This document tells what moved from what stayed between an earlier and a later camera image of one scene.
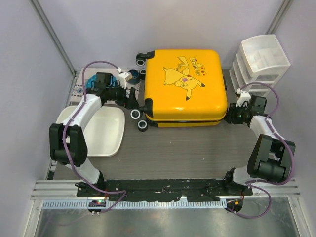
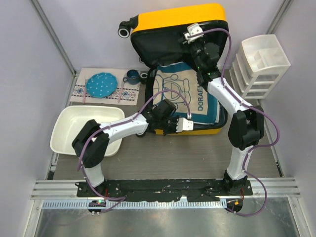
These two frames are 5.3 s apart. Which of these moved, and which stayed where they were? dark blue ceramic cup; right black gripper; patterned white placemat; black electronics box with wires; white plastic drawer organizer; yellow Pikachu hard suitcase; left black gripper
Moved: yellow Pikachu hard suitcase; left black gripper; right black gripper
Stayed: black electronics box with wires; patterned white placemat; white plastic drawer organizer; dark blue ceramic cup
